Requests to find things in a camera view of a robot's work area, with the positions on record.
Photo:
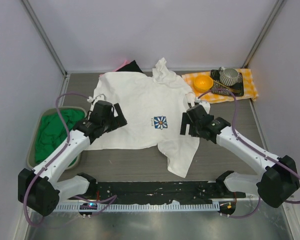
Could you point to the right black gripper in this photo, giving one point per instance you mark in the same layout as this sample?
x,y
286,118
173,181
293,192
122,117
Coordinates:
x,y
190,125

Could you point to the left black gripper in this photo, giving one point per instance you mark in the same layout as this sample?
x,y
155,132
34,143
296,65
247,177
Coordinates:
x,y
114,119

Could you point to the white flower print t-shirt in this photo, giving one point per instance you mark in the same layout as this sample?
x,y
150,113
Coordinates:
x,y
153,107

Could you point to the grey plastic tray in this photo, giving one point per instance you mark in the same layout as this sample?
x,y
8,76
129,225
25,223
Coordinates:
x,y
30,159

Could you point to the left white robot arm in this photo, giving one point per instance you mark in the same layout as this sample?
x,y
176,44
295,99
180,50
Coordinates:
x,y
40,188

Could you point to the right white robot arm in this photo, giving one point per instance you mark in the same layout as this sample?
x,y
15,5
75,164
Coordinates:
x,y
275,179

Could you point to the orange bowl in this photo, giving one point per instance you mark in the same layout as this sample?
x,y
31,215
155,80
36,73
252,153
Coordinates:
x,y
203,83

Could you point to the folded black t-shirt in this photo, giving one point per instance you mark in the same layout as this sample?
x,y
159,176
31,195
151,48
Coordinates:
x,y
130,67

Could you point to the folded pink t-shirt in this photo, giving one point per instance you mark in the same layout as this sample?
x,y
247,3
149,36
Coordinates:
x,y
125,62

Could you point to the black patterned plate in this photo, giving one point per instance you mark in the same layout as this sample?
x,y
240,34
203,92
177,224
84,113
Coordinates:
x,y
220,89

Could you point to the striped grey cup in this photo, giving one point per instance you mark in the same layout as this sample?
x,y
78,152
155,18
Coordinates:
x,y
229,76

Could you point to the orange checkered cloth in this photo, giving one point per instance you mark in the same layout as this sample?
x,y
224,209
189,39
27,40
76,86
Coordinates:
x,y
249,88

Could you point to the green t-shirt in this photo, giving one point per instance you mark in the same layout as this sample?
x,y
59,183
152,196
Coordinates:
x,y
51,132

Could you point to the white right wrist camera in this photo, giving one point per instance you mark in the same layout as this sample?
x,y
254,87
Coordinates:
x,y
206,105

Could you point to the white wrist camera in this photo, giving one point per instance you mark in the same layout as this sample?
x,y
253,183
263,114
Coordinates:
x,y
92,99
206,105

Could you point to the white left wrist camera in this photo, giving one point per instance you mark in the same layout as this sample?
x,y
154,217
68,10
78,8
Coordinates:
x,y
92,99

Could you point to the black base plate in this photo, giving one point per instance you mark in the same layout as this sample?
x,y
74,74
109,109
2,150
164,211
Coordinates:
x,y
165,192

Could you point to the slotted cable duct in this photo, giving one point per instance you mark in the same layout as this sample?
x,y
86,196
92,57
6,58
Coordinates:
x,y
84,207

